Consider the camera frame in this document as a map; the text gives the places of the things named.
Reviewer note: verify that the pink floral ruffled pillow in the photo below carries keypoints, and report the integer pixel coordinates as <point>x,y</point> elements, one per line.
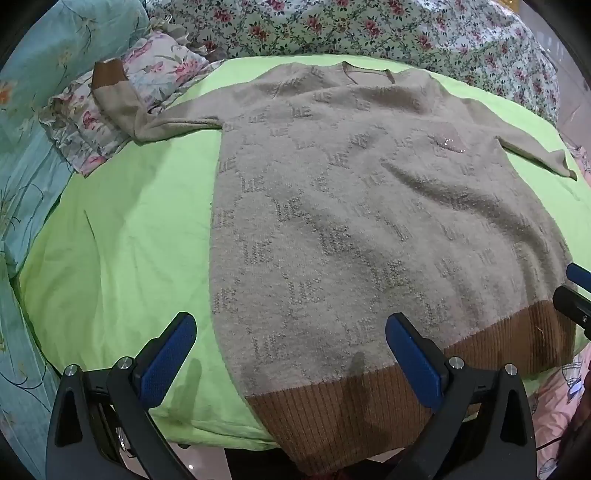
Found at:
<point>152,60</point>

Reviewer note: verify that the teal floral blanket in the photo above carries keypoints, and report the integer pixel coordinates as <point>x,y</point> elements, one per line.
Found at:
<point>41,55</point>

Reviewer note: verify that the white red floral quilt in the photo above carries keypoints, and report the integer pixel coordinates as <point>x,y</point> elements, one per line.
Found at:
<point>369,27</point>

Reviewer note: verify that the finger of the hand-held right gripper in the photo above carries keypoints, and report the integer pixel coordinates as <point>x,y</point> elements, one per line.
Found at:
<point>578,277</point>

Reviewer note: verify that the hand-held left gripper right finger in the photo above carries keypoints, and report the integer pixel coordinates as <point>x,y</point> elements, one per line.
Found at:
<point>415,357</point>

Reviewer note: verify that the pink printed cloth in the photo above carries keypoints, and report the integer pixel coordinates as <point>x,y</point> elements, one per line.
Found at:
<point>554,401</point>

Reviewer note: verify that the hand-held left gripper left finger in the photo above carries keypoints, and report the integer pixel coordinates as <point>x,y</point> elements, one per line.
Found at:
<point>168,357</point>

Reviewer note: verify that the lime green bed sheet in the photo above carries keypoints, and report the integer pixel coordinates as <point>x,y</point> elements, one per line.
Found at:
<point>129,254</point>

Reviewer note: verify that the beige knit sweater brown trim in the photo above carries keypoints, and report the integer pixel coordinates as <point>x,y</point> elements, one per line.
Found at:
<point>346,207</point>

